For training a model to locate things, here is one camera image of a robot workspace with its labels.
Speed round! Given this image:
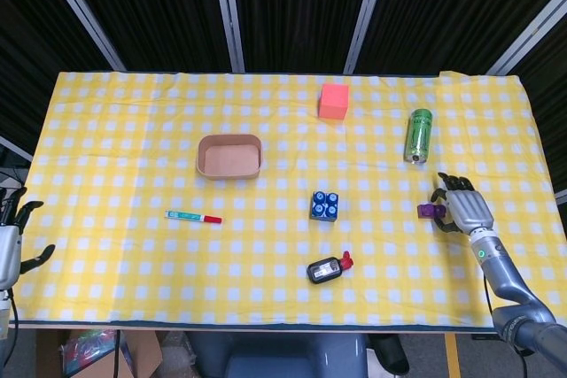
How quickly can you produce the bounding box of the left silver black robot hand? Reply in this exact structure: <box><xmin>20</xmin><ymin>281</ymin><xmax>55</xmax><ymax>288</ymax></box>
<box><xmin>0</xmin><ymin>187</ymin><xmax>57</xmax><ymax>291</ymax></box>

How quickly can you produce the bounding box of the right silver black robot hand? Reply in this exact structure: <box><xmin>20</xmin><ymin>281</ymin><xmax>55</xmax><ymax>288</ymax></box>
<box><xmin>430</xmin><ymin>172</ymin><xmax>495</xmax><ymax>237</ymax></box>

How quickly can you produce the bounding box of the small purple building block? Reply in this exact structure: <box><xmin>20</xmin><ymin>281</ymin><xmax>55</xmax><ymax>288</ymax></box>
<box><xmin>416</xmin><ymin>203</ymin><xmax>447</xmax><ymax>220</ymax></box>

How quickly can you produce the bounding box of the blue building block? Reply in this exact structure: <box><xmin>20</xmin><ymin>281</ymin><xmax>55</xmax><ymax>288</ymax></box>
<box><xmin>309</xmin><ymin>190</ymin><xmax>340</xmax><ymax>222</ymax></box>

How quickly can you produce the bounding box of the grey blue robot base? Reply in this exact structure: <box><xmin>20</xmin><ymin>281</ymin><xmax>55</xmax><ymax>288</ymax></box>
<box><xmin>188</xmin><ymin>331</ymin><xmax>369</xmax><ymax>378</ymax></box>

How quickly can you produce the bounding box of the green drink can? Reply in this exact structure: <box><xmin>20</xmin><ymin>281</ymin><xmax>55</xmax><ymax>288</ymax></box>
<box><xmin>403</xmin><ymin>108</ymin><xmax>434</xmax><ymax>166</ymax></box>

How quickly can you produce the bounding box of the yellow white checked tablecloth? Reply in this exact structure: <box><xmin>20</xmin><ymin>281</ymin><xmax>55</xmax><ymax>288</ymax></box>
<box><xmin>0</xmin><ymin>70</ymin><xmax>567</xmax><ymax>326</ymax></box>

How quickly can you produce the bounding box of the colourful plastic bag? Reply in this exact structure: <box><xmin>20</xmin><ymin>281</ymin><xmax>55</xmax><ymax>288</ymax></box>
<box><xmin>61</xmin><ymin>329</ymin><xmax>129</xmax><ymax>374</ymax></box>

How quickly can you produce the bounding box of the black ink bottle red cap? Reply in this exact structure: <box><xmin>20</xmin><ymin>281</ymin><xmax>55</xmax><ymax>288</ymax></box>
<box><xmin>307</xmin><ymin>251</ymin><xmax>356</xmax><ymax>285</ymax></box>

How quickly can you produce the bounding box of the brown cardboard box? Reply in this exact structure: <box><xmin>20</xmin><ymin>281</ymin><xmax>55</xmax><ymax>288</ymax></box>
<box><xmin>35</xmin><ymin>328</ymin><xmax>164</xmax><ymax>378</ymax></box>

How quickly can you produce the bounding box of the orange pink cube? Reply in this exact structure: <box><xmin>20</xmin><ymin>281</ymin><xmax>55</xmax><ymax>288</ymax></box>
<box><xmin>317</xmin><ymin>82</ymin><xmax>352</xmax><ymax>121</ymax></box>

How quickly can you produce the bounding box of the white marker with red cap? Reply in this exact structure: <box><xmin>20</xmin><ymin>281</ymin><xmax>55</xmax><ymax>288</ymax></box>
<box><xmin>165</xmin><ymin>210</ymin><xmax>223</xmax><ymax>225</ymax></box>

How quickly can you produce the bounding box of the brown paper bowl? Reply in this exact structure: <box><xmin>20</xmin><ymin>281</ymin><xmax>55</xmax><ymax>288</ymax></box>
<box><xmin>197</xmin><ymin>134</ymin><xmax>263</xmax><ymax>181</ymax></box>

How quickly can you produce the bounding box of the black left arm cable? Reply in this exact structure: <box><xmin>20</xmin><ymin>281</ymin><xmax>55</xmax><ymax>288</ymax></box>
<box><xmin>6</xmin><ymin>287</ymin><xmax>19</xmax><ymax>378</ymax></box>

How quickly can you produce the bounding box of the thin black hanging cable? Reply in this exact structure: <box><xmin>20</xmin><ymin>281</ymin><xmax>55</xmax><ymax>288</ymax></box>
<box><xmin>112</xmin><ymin>328</ymin><xmax>122</xmax><ymax>378</ymax></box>

